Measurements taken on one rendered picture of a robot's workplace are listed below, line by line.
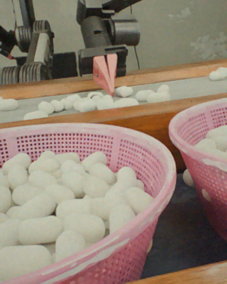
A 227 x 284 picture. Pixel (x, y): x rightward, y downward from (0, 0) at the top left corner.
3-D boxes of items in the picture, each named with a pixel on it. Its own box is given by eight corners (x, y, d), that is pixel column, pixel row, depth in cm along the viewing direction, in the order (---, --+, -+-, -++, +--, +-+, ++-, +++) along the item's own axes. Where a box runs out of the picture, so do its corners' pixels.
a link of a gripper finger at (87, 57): (125, 80, 61) (114, 47, 67) (88, 85, 60) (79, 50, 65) (122, 104, 67) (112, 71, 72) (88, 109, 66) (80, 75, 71)
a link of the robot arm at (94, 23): (78, 34, 77) (80, 12, 73) (107, 34, 79) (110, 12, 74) (84, 55, 73) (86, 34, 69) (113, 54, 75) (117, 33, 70)
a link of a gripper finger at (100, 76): (138, 78, 62) (126, 45, 67) (100, 83, 61) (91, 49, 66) (134, 102, 67) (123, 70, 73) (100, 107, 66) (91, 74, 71)
